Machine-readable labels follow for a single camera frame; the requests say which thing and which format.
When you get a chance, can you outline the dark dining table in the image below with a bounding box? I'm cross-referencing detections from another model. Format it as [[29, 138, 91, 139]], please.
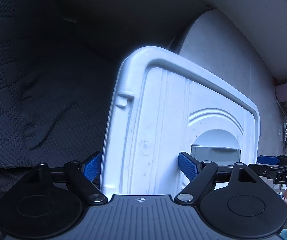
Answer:
[[103, 0, 287, 160]]

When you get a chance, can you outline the near grey covered chair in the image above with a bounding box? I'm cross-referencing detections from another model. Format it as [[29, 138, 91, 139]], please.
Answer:
[[0, 0, 115, 239]]

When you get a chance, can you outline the white plastic bin lid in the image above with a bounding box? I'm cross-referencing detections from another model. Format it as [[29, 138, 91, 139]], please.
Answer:
[[100, 46, 261, 197]]

